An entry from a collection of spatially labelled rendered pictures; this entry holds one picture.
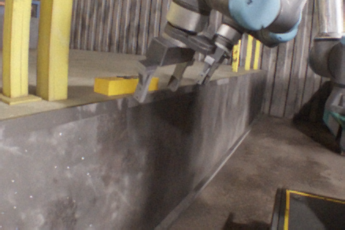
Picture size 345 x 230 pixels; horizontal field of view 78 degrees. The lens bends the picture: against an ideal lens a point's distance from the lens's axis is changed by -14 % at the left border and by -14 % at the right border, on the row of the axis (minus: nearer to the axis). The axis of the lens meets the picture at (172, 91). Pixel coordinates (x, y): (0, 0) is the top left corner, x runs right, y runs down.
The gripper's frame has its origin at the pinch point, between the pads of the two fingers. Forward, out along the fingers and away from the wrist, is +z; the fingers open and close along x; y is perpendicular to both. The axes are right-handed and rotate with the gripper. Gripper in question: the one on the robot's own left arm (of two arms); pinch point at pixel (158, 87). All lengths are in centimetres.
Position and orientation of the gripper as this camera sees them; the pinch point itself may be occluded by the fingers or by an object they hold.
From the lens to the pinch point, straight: 63.3
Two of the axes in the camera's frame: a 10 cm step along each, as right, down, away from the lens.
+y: -7.3, -5.5, 4.1
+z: -3.5, 8.2, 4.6
